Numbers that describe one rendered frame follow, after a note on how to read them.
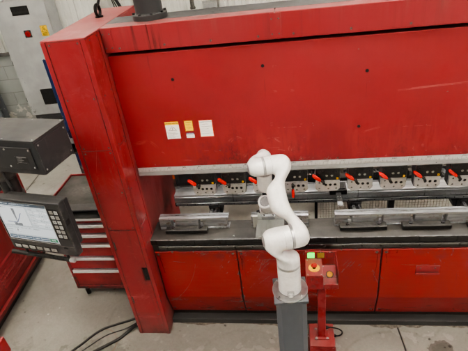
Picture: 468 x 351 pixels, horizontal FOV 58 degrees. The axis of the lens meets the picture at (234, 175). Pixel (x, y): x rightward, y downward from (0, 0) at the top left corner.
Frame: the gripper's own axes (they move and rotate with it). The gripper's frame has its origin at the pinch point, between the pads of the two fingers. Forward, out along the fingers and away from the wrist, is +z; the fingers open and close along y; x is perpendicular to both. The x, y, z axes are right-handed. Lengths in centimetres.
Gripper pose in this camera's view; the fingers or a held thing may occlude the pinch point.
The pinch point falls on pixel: (268, 213)
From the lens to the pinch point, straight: 286.1
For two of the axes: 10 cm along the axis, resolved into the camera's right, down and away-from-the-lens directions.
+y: -9.9, 0.4, 1.4
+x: -0.1, 9.5, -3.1
